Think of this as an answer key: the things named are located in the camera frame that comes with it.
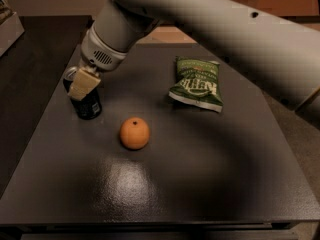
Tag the white box at left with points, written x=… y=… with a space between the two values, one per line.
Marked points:
x=10 y=30

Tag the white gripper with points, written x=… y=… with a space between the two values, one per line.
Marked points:
x=97 y=54

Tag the green chip bag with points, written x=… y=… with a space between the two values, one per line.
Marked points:
x=197 y=84

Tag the black pepsi can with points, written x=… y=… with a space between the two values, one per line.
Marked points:
x=89 y=107

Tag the orange fruit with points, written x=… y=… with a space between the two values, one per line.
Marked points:
x=134 y=133

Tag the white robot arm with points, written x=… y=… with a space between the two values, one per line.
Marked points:
x=279 y=56

